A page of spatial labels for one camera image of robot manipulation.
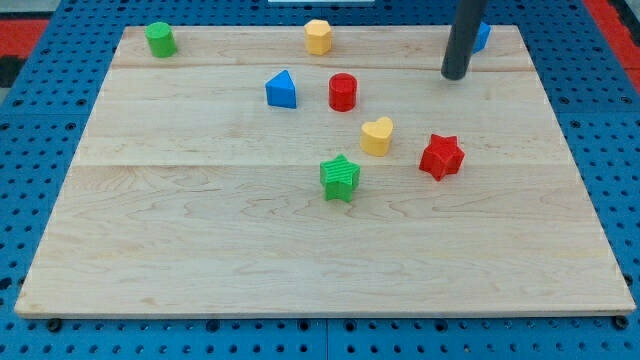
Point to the blue block behind rod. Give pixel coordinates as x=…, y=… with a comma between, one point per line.
x=482, y=37

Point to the yellow hexagon block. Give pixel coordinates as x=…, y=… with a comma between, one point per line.
x=318, y=37

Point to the green star block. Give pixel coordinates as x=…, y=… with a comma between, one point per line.
x=340, y=178

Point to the red cylinder block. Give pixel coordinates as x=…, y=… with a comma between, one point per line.
x=342, y=92

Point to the yellow heart block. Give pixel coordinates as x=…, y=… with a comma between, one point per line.
x=375, y=136

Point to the wooden board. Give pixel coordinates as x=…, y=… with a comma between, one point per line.
x=190, y=197

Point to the green cylinder block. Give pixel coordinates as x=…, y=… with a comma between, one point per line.
x=160, y=39

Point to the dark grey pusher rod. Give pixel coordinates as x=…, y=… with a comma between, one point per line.
x=462, y=37

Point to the red star block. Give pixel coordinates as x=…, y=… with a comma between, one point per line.
x=442, y=156

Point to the blue triangle block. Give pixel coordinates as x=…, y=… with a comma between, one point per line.
x=281, y=91

